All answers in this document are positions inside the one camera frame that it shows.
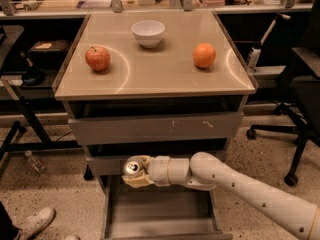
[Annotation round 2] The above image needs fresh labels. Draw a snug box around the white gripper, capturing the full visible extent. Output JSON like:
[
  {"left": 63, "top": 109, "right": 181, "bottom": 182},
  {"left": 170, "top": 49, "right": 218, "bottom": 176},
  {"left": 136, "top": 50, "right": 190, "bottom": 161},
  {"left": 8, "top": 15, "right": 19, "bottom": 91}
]
[{"left": 122, "top": 155, "right": 216, "bottom": 191}]

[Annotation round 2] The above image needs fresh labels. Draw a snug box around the silver 7up can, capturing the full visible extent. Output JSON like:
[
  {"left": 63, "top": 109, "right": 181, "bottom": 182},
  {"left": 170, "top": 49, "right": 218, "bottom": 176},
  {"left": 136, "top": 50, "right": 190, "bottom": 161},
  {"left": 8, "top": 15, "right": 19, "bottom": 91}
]
[{"left": 124, "top": 159, "right": 146, "bottom": 177}]

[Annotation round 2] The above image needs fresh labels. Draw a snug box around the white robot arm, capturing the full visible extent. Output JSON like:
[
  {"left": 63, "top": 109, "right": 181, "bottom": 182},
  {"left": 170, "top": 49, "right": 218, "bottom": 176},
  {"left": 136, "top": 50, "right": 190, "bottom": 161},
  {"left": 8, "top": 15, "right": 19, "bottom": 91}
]
[{"left": 123, "top": 152, "right": 320, "bottom": 240}]

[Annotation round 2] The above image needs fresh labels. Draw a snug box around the middle grey drawer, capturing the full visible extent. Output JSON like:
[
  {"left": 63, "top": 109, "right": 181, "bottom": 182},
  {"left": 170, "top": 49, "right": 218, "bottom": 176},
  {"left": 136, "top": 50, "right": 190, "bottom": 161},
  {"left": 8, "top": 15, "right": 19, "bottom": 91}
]
[{"left": 85, "top": 150, "right": 228, "bottom": 177}]

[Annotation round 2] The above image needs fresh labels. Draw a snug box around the bottom open grey drawer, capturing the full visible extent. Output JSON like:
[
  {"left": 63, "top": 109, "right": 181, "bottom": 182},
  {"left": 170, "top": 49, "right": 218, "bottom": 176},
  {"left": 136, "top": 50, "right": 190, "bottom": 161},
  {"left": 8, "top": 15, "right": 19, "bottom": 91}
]
[{"left": 101, "top": 176, "right": 233, "bottom": 240}]

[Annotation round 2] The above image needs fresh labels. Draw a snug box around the top grey drawer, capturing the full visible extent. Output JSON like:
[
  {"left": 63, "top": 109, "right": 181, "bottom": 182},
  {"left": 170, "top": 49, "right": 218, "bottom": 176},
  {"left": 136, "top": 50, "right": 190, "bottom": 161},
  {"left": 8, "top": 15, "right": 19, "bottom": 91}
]
[{"left": 69, "top": 112, "right": 243, "bottom": 145}]

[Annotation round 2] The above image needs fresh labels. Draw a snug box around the grey drawer cabinet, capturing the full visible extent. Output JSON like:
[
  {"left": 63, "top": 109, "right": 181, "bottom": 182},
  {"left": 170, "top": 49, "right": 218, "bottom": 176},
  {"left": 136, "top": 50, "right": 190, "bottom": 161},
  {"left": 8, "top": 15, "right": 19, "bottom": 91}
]
[{"left": 52, "top": 9, "right": 259, "bottom": 240}]

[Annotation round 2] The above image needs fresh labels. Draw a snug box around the white sneaker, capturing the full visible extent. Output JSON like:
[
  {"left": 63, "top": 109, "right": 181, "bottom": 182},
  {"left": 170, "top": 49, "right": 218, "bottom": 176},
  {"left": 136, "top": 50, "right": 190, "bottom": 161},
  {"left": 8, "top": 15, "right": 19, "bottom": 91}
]
[
  {"left": 62, "top": 235, "right": 80, "bottom": 240},
  {"left": 14, "top": 207, "right": 55, "bottom": 240}
]

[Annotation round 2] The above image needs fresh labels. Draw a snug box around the plastic water bottle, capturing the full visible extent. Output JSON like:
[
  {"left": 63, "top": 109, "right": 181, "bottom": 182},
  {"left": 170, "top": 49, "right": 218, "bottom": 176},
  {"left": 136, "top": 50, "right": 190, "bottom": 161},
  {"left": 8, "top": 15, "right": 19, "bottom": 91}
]
[{"left": 25, "top": 150, "right": 46, "bottom": 173}]

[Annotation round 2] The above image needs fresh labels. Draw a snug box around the red apple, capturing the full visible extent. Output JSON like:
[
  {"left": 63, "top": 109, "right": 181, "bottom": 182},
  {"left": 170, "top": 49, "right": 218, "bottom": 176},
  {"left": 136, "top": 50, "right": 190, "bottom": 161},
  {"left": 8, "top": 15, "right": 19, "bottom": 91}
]
[{"left": 85, "top": 46, "right": 111, "bottom": 72}]

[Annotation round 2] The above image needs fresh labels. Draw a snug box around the orange fruit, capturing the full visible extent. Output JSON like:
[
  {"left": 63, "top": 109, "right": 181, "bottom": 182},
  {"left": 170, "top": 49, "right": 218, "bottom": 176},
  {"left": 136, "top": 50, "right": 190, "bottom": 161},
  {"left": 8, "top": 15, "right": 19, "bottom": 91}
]
[{"left": 192, "top": 43, "right": 216, "bottom": 68}]

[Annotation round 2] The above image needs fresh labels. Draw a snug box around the white bowl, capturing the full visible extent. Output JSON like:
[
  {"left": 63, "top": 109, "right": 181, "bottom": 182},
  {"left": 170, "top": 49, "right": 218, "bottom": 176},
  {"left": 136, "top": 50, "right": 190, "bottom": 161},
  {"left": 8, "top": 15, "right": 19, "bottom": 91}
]
[{"left": 131, "top": 20, "right": 166, "bottom": 48}]

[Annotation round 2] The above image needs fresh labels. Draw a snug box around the black joystick device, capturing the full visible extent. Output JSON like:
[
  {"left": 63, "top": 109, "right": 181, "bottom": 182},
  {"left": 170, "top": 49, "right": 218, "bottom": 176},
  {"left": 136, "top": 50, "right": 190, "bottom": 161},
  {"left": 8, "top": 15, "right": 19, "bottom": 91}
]
[{"left": 20, "top": 51, "right": 45, "bottom": 86}]

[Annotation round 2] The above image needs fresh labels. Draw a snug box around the black box with label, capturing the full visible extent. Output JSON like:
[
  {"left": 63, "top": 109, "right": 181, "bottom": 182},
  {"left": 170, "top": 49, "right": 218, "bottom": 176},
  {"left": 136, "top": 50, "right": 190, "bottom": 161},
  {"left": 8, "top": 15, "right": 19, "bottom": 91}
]
[{"left": 29, "top": 39, "right": 70, "bottom": 61}]

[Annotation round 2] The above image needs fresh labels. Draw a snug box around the black office chair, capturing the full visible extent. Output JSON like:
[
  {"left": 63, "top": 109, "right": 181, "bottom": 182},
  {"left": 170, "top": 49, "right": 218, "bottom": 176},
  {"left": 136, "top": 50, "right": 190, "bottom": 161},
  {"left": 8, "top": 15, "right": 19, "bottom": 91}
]
[{"left": 246, "top": 0, "right": 320, "bottom": 186}]

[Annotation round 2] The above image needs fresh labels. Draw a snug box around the black desk frame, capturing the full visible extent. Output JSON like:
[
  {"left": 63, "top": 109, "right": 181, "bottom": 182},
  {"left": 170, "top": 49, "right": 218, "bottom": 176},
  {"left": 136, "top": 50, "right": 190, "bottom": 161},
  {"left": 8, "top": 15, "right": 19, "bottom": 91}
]
[{"left": 0, "top": 24, "right": 83, "bottom": 180}]

